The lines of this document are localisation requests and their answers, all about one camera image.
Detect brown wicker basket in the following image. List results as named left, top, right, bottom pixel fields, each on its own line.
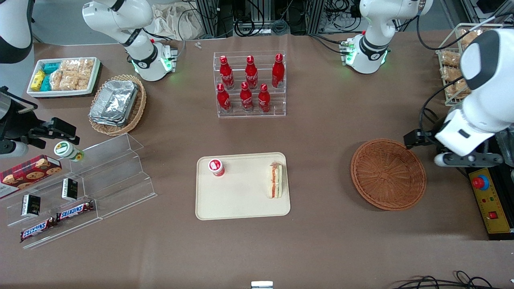
left=351, top=139, right=427, bottom=211

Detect Snickers chocolate bar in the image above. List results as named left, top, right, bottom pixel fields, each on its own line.
left=56, top=200, right=95, bottom=222
left=20, top=217, right=57, bottom=243

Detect metal pan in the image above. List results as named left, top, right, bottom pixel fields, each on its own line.
left=495, top=128, right=514, bottom=155

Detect clear acrylic bottle rack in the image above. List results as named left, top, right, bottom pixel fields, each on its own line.
left=213, top=50, right=287, bottom=118

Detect red lid cup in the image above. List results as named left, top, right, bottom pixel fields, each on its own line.
left=208, top=159, right=225, bottom=177

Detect white wire rack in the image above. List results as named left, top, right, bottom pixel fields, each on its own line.
left=436, top=23, right=502, bottom=106

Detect beige plastic tray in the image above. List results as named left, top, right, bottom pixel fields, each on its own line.
left=196, top=152, right=291, bottom=220

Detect triangular sandwich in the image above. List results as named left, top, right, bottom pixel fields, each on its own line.
left=268, top=162, right=283, bottom=199

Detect clear acrylic stepped shelf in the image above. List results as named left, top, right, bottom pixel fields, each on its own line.
left=0, top=161, right=102, bottom=250
left=68, top=133, right=158, bottom=220

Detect small black box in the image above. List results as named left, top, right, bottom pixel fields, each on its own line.
left=21, top=194, right=41, bottom=218
left=61, top=178, right=79, bottom=201

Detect black floor cables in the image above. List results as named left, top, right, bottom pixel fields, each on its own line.
left=398, top=271, right=514, bottom=289

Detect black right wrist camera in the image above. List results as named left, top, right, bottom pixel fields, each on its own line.
left=27, top=118, right=80, bottom=146

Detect yellow snack packet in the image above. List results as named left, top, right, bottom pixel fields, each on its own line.
left=31, top=70, right=46, bottom=92

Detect aluminium frame post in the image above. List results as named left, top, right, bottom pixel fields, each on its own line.
left=199, top=0, right=233, bottom=39

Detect beige cloth bag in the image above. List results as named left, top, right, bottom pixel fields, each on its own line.
left=153, top=3, right=205, bottom=41

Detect aluminium foil tray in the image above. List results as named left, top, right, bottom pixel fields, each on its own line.
left=89, top=80, right=139, bottom=126
left=89, top=109, right=128, bottom=127

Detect white snack tray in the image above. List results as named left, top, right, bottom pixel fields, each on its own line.
left=27, top=57, right=101, bottom=98

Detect green lid cup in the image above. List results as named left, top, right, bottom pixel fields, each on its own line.
left=54, top=141, right=85, bottom=163

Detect cracker bag in wire rack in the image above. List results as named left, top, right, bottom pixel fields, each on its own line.
left=445, top=78, right=470, bottom=99
left=459, top=29, right=481, bottom=45
left=441, top=66, right=461, bottom=81
left=441, top=52, right=461, bottom=67

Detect red cola bottle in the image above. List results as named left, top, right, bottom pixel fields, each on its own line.
left=240, top=82, right=254, bottom=112
left=219, top=55, right=235, bottom=90
left=217, top=83, right=232, bottom=113
left=272, top=53, right=285, bottom=88
left=258, top=83, right=271, bottom=113
left=245, top=55, right=259, bottom=90

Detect red cookie box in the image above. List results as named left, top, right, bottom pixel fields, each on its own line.
left=0, top=155, right=63, bottom=200

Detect yellow emergency stop box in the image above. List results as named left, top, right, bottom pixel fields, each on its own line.
left=469, top=167, right=514, bottom=234

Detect light oval wicker basket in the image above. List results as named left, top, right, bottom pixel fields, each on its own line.
left=88, top=74, right=147, bottom=136

